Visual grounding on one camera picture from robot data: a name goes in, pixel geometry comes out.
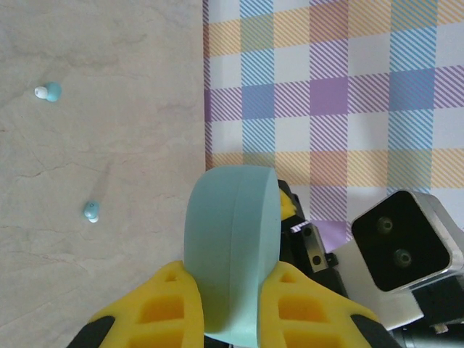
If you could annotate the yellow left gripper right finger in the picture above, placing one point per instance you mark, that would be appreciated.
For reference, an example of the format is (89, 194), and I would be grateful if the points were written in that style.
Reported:
(308, 311)

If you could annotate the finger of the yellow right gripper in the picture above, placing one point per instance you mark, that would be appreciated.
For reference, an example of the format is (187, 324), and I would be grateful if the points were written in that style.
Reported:
(287, 207)

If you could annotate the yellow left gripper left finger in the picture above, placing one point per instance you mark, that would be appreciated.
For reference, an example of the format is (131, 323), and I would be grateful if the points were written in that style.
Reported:
(152, 308)

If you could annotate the light blue earbud charging case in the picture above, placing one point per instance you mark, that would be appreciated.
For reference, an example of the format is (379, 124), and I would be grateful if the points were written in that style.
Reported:
(224, 235)

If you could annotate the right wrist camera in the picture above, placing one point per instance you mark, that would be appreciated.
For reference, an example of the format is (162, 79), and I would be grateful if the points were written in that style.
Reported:
(398, 239)

